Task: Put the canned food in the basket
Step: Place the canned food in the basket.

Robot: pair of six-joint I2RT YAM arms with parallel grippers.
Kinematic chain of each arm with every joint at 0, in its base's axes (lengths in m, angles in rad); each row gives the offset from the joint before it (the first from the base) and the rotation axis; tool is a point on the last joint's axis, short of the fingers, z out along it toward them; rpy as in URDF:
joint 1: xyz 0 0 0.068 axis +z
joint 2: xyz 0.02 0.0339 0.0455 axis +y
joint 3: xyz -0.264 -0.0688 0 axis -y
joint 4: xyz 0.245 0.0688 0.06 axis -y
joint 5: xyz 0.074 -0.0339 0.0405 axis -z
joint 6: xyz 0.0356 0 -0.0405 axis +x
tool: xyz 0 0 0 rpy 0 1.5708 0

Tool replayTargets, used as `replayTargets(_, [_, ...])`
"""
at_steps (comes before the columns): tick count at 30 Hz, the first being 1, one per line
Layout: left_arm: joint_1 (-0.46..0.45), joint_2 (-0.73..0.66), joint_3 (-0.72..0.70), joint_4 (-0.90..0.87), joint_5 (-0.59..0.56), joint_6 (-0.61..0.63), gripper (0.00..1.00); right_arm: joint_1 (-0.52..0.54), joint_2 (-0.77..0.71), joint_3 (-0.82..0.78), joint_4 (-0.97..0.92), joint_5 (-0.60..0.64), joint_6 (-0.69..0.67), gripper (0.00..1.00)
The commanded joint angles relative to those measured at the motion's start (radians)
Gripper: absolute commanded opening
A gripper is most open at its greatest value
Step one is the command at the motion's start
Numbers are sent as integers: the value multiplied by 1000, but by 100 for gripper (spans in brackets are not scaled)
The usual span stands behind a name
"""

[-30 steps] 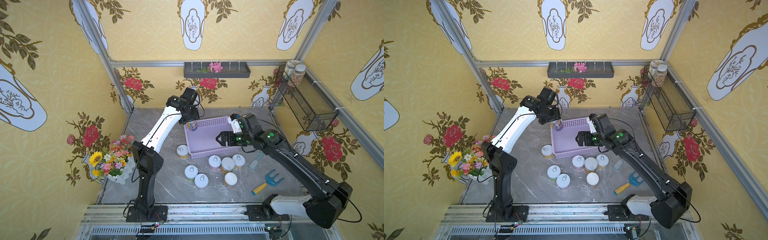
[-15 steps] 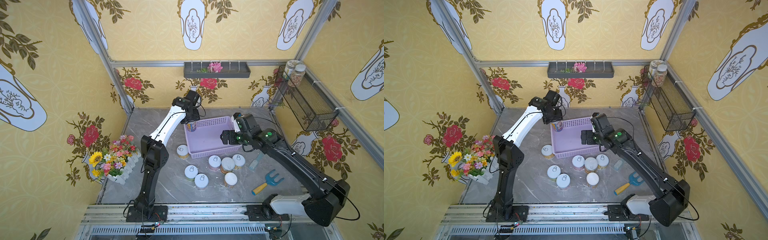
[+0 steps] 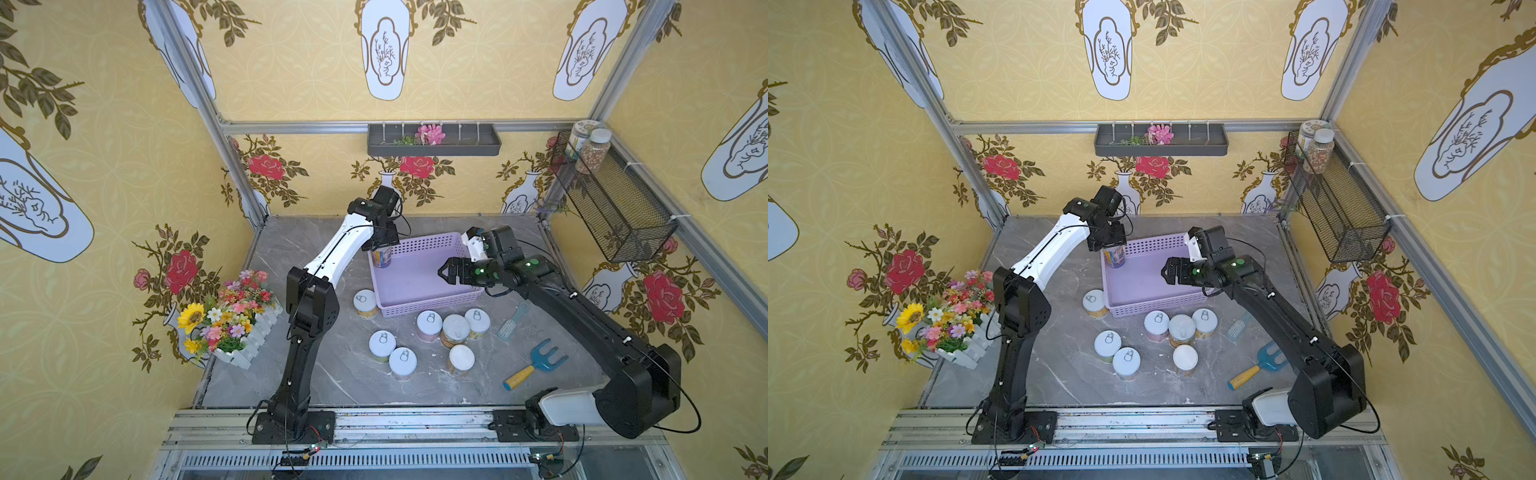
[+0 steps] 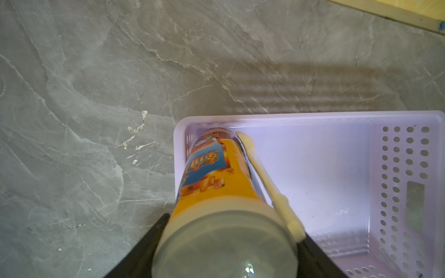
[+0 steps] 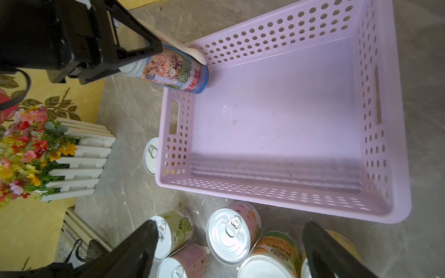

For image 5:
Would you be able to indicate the lilac perforated plastic basket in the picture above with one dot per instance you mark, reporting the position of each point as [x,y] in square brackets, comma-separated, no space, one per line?
[303,110]

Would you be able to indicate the artificial flower bouquet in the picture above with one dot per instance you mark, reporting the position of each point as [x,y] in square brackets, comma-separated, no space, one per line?
[30,150]

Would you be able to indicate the pink purple label can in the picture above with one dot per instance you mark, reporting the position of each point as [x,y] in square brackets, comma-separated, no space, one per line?
[192,261]

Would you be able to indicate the white picket fence planter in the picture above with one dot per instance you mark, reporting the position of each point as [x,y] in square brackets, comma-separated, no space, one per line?
[84,168]

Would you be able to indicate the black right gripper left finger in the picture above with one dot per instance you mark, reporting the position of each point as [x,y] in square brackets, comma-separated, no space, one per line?
[133,258]

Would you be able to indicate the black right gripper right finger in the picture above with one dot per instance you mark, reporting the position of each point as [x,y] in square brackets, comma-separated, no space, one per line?
[327,258]

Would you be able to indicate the yellow peach can white lid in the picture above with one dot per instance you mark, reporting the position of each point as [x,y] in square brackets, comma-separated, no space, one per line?
[275,255]

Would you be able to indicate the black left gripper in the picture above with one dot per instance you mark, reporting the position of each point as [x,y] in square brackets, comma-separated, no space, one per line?
[61,37]

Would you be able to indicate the tall colourful mixed-food can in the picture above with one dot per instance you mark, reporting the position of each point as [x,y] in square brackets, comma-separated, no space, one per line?
[171,69]

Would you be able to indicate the small yellow label can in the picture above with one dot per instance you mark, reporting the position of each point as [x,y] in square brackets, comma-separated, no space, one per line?
[150,156]

